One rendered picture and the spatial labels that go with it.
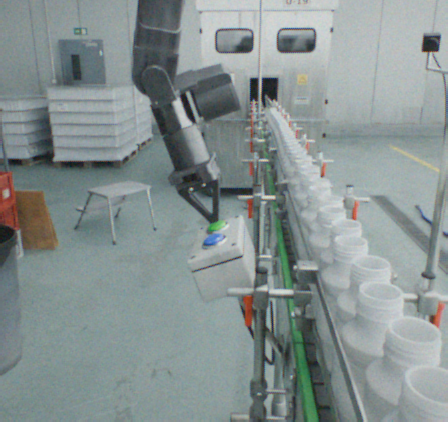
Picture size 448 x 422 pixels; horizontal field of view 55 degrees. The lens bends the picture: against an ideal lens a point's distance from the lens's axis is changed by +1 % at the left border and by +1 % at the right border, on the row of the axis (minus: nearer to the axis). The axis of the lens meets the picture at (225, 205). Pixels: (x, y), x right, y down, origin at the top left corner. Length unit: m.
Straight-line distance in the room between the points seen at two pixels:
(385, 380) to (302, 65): 4.49
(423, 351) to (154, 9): 0.46
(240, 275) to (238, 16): 4.28
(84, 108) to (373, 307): 6.46
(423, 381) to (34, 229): 3.51
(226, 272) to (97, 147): 6.19
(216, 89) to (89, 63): 10.27
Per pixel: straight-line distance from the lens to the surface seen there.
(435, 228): 1.54
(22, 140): 7.29
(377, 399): 0.37
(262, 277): 0.55
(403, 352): 0.35
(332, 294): 0.52
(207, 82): 0.63
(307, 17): 4.81
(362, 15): 10.58
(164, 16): 0.58
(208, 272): 0.61
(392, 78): 10.71
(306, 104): 4.79
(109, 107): 6.63
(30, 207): 3.62
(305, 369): 0.58
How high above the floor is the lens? 1.35
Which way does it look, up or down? 17 degrees down
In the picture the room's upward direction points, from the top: straight up
